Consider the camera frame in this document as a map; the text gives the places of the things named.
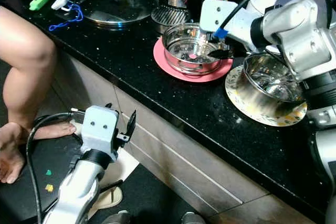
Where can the small steel bowl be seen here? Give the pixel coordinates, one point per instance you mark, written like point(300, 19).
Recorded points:
point(186, 68)

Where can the floral rim plate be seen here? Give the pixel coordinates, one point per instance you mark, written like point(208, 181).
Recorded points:
point(233, 93)

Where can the large steel bowl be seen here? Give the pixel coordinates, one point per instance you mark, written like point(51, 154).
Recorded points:
point(257, 98)

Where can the pink plate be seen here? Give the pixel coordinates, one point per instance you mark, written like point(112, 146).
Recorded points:
point(165, 66)

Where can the round metal strainer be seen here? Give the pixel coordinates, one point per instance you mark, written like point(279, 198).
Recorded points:
point(169, 17)

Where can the beige slipper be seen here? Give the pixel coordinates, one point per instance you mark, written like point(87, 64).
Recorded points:
point(107, 200)

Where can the black floor mat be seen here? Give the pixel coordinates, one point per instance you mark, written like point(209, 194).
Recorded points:
point(152, 198)

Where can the green sticker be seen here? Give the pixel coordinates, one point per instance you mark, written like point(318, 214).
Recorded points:
point(48, 172)

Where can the grey robot left foot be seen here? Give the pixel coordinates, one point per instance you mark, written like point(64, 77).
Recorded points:
point(116, 219)

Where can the grey robot foot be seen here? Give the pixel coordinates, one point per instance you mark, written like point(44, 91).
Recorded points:
point(116, 219)
point(193, 219)

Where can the brown wooden drawer cabinet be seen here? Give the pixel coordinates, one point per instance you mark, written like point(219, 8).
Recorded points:
point(205, 166)

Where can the yellow sticker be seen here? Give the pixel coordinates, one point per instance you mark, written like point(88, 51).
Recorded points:
point(49, 188)

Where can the glass pan lid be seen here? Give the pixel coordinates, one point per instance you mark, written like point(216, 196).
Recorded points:
point(136, 3)

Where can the grey robot right foot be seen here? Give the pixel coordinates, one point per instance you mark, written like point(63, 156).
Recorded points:
point(193, 219)

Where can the person's bare leg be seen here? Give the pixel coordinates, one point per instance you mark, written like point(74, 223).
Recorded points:
point(26, 61)
point(10, 156)

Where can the black stool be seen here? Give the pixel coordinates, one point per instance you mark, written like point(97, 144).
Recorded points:
point(16, 203)

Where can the green plastic case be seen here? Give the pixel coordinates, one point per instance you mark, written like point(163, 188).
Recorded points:
point(40, 0)

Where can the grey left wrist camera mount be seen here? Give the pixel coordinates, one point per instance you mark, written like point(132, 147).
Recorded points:
point(100, 127)

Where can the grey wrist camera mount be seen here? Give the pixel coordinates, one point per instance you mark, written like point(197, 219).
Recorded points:
point(100, 127)
point(215, 14)

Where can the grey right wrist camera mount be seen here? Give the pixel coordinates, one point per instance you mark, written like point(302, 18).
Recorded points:
point(215, 14)

